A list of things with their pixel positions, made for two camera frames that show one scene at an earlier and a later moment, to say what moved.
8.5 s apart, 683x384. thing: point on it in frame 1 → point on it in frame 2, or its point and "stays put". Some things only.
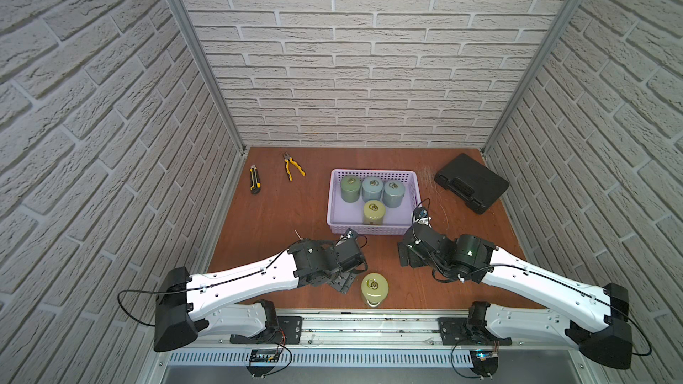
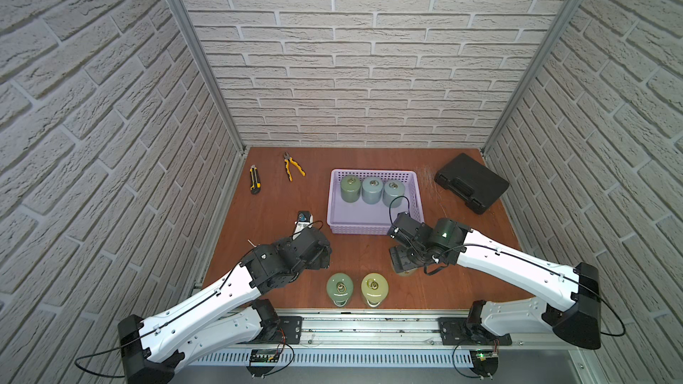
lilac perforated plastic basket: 372,202 stays put
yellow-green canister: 373,213 → 405,273
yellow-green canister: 374,287 stays put
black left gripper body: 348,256 → 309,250
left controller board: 261,362 stays put
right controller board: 485,363 stays put
